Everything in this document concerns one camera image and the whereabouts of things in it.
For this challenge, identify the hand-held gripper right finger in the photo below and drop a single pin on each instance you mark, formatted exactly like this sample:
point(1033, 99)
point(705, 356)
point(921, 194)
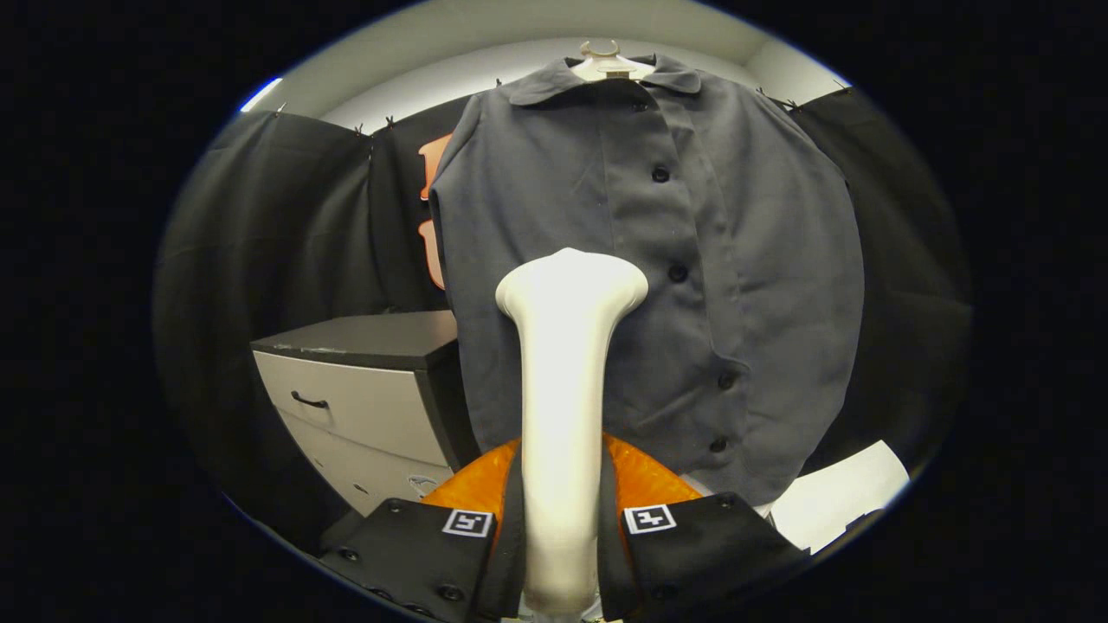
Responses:
point(610, 562)

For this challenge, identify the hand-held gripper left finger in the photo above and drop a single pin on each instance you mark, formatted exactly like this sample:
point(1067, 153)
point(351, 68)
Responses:
point(511, 562)

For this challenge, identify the white garment steamer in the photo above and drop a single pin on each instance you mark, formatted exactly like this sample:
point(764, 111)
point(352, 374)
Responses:
point(563, 389)

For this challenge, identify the grey button shirt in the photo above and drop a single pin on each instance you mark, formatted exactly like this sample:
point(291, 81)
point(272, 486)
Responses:
point(762, 260)

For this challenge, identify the cream clothes hanger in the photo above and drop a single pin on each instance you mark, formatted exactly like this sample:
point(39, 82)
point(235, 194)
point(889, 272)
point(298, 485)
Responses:
point(606, 67)

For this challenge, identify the grey drawer cabinet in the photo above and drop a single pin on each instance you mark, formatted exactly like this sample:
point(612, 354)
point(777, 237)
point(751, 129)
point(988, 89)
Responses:
point(363, 407)

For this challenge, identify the white side table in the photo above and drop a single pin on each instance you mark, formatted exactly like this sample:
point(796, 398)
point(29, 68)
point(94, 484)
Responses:
point(831, 497)

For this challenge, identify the narrow ceiling light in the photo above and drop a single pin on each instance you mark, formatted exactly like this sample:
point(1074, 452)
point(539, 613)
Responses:
point(261, 93)

